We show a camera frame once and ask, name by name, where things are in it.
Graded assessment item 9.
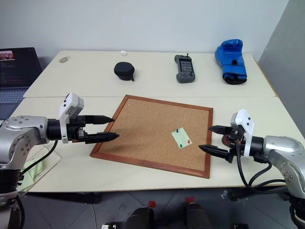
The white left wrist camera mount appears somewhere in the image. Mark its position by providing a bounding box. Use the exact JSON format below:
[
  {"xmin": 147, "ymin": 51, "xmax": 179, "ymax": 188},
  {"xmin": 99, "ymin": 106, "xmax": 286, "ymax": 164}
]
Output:
[{"xmin": 59, "ymin": 93, "xmax": 84, "ymax": 144}]

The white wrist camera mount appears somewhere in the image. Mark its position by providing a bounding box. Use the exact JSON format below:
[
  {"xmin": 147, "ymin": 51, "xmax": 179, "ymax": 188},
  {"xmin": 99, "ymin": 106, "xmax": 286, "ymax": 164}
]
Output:
[
  {"xmin": 230, "ymin": 109, "xmax": 255, "ymax": 158},
  {"xmin": 59, "ymin": 93, "xmax": 84, "ymax": 144}
]

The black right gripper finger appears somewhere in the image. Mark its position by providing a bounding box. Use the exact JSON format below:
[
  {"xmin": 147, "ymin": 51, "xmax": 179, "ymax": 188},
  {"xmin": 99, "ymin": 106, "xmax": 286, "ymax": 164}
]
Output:
[
  {"xmin": 198, "ymin": 144, "xmax": 231, "ymax": 161},
  {"xmin": 207, "ymin": 125, "xmax": 232, "ymax": 135}
]

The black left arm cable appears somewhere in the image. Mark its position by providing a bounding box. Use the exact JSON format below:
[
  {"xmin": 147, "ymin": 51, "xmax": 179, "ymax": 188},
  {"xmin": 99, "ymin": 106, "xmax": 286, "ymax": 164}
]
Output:
[{"xmin": 20, "ymin": 140, "xmax": 58, "ymax": 176}]

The dark rounded shape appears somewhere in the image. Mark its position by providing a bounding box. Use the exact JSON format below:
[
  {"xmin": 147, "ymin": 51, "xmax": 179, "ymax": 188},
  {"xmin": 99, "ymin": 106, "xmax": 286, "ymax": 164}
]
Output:
[
  {"xmin": 125, "ymin": 207, "xmax": 155, "ymax": 229},
  {"xmin": 185, "ymin": 202, "xmax": 213, "ymax": 229}
]

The black round zip case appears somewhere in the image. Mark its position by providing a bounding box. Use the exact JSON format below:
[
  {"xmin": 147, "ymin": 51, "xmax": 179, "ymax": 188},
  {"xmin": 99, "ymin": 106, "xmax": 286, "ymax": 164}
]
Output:
[{"xmin": 113, "ymin": 62, "xmax": 135, "ymax": 82}]

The grey handheld device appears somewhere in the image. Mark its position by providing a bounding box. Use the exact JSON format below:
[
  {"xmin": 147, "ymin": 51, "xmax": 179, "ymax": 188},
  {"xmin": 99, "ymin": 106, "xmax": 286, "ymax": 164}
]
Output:
[{"xmin": 174, "ymin": 52, "xmax": 197, "ymax": 84}]

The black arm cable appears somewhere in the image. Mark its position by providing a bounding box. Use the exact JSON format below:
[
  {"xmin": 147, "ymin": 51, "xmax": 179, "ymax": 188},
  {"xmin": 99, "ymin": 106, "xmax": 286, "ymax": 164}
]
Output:
[
  {"xmin": 234, "ymin": 139, "xmax": 290, "ymax": 191},
  {"xmin": 20, "ymin": 140, "xmax": 58, "ymax": 176}
]

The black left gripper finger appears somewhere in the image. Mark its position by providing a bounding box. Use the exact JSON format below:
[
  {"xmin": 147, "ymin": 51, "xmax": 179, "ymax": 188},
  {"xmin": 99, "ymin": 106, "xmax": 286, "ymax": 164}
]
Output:
[
  {"xmin": 85, "ymin": 132, "xmax": 120, "ymax": 145},
  {"xmin": 84, "ymin": 114, "xmax": 115, "ymax": 125}
]

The green cloth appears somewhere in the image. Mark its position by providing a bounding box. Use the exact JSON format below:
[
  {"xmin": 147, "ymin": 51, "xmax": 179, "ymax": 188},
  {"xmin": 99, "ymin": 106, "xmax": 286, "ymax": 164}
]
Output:
[{"xmin": 20, "ymin": 159, "xmax": 45, "ymax": 191}]

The pale green paper note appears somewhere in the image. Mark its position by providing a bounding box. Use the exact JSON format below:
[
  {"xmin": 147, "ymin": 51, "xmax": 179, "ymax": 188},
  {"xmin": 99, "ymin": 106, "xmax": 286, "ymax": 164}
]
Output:
[{"xmin": 171, "ymin": 127, "xmax": 193, "ymax": 150}]

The wood-framed cork board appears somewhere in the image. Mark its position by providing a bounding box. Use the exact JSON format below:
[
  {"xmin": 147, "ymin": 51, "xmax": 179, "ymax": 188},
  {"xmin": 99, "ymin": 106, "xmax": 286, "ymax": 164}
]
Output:
[{"xmin": 89, "ymin": 94, "xmax": 214, "ymax": 179}]

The dark red round container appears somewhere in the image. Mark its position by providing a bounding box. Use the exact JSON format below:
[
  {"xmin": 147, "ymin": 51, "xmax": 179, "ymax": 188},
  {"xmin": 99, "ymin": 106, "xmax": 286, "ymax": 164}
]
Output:
[{"xmin": 221, "ymin": 134, "xmax": 233, "ymax": 146}]

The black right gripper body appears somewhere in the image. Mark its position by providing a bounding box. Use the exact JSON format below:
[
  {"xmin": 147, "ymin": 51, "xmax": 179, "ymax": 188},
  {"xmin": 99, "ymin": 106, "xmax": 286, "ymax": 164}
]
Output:
[{"xmin": 227, "ymin": 126, "xmax": 246, "ymax": 164}]

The blue boxing glove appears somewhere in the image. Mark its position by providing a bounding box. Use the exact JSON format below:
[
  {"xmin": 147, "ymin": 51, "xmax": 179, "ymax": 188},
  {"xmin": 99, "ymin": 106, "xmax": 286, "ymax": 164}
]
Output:
[{"xmin": 214, "ymin": 39, "xmax": 248, "ymax": 85}]

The clear acrylic stand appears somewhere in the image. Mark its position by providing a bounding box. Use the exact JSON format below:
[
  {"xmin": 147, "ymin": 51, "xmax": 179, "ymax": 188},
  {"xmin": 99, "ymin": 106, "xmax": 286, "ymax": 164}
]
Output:
[{"xmin": 20, "ymin": 144, "xmax": 62, "ymax": 191}]

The dark laptop computer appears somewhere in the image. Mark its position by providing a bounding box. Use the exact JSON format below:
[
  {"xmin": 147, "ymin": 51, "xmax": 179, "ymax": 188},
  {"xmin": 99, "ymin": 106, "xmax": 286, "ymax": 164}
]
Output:
[{"xmin": 0, "ymin": 47, "xmax": 43, "ymax": 120}]

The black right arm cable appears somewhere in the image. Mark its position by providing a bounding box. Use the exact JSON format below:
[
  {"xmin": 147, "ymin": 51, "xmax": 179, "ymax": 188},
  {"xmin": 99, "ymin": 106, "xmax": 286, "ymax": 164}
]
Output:
[{"xmin": 234, "ymin": 139, "xmax": 290, "ymax": 191}]

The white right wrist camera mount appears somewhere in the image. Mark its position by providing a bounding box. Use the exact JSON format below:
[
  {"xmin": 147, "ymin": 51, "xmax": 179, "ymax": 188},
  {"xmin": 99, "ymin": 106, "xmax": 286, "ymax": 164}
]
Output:
[{"xmin": 230, "ymin": 109, "xmax": 255, "ymax": 158}]

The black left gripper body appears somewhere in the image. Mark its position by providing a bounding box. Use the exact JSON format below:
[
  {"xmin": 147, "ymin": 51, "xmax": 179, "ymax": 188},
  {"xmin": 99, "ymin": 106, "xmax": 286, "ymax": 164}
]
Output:
[{"xmin": 66, "ymin": 115, "xmax": 87, "ymax": 144}]

